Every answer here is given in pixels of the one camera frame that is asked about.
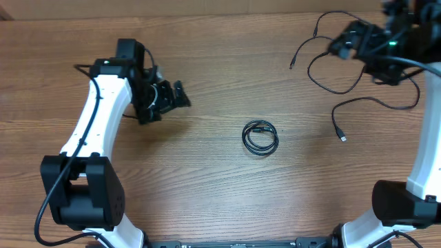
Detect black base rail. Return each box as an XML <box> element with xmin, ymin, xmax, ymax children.
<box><xmin>146</xmin><ymin>236</ymin><xmax>343</xmax><ymax>248</ymax></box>

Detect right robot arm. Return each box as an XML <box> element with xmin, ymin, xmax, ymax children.
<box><xmin>327</xmin><ymin>1</ymin><xmax>440</xmax><ymax>247</ymax></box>

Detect black USB cable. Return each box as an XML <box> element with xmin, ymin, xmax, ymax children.
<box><xmin>307</xmin><ymin>51</ymin><xmax>421</xmax><ymax>143</ymax></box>

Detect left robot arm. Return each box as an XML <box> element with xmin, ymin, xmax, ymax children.
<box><xmin>34</xmin><ymin>39</ymin><xmax>191</xmax><ymax>247</ymax></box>

